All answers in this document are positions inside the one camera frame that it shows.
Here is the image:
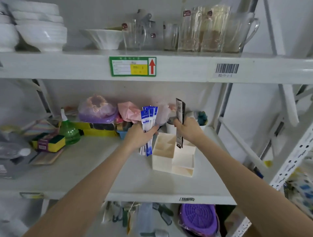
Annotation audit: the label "clear glass mug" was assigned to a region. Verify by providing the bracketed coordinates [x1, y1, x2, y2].
[122, 19, 148, 51]

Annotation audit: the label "cream plastic desk organizer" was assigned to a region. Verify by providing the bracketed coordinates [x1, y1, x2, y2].
[152, 132, 196, 178]

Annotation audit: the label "wooden board packet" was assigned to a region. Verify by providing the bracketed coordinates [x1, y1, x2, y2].
[30, 148, 64, 166]

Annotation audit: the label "grey plastic packet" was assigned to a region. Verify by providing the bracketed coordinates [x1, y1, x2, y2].
[0, 129, 33, 180]

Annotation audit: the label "white cup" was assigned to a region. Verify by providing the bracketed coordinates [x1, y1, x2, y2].
[166, 117, 177, 135]

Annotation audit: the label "person's left hand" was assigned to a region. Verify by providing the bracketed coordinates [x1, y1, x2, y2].
[124, 123, 160, 152]

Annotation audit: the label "yellow green sponge pack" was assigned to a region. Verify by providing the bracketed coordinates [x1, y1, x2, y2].
[31, 134, 66, 153]

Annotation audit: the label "white metal shelf rack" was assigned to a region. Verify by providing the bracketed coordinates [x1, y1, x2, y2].
[0, 0, 313, 237]

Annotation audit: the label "white fluted bowl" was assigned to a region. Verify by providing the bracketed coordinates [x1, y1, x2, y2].
[79, 29, 124, 51]

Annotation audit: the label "purple plastic bag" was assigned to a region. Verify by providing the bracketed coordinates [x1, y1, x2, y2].
[78, 95, 119, 124]

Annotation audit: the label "small yellow shelf tag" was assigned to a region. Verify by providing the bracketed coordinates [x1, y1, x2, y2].
[19, 192, 45, 200]

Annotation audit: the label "clear glass pitcher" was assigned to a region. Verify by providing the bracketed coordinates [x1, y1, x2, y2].
[224, 12, 260, 54]

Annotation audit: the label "yellow black packet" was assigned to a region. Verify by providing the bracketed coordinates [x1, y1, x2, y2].
[73, 121, 118, 137]

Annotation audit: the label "floral printed bag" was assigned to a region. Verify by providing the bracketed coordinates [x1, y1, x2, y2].
[284, 157, 313, 221]

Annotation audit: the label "stack of white ribbed bowls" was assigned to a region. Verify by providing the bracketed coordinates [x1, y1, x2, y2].
[0, 0, 68, 52]

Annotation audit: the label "person's right hand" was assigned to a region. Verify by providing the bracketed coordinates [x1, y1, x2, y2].
[173, 117, 205, 145]

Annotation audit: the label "person's right forearm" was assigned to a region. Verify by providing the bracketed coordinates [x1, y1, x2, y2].
[187, 137, 313, 237]

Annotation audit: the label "clear glass tumbler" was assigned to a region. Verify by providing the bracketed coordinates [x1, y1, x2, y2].
[163, 21, 180, 52]

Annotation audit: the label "white barcode label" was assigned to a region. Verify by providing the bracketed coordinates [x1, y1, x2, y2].
[215, 63, 240, 78]

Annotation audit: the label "person's left forearm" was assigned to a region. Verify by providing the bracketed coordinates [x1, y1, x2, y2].
[23, 144, 138, 237]

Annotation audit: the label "pink plastic bag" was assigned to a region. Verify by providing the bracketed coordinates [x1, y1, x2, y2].
[118, 102, 142, 124]

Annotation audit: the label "green shelf label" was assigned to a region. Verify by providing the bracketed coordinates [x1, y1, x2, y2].
[109, 56, 157, 77]

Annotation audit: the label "packaged kitchen tools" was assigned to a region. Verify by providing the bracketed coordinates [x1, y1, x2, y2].
[101, 201, 174, 237]

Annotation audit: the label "bundle of blue white sachets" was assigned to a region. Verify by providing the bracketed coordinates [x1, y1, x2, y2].
[140, 105, 159, 157]

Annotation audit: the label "striped cloth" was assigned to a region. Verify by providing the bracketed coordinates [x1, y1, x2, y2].
[23, 119, 58, 137]

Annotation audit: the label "purple round plastic strainer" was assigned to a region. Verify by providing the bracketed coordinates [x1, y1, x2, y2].
[178, 204, 220, 237]

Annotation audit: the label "teal scrubber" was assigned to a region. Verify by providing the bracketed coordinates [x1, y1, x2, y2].
[197, 111, 208, 126]

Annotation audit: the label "green spray bottle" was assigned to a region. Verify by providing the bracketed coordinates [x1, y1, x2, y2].
[59, 108, 81, 145]

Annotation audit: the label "black sachet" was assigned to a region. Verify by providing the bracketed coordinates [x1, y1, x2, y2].
[175, 98, 186, 149]

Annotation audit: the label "white perforated rack upright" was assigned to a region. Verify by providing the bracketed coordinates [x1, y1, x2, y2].
[231, 123, 313, 237]

